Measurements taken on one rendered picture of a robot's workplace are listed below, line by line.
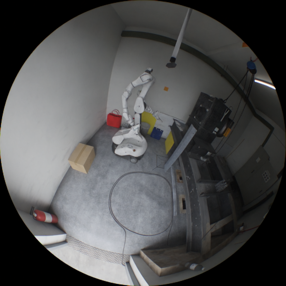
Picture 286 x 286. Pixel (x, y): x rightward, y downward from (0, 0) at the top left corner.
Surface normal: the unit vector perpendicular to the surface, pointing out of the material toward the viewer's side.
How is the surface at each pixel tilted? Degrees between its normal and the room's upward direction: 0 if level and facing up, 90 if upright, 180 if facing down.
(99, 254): 0
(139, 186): 0
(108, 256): 0
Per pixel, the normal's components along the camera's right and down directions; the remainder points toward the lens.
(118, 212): 0.25, -0.73
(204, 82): -0.11, 0.62
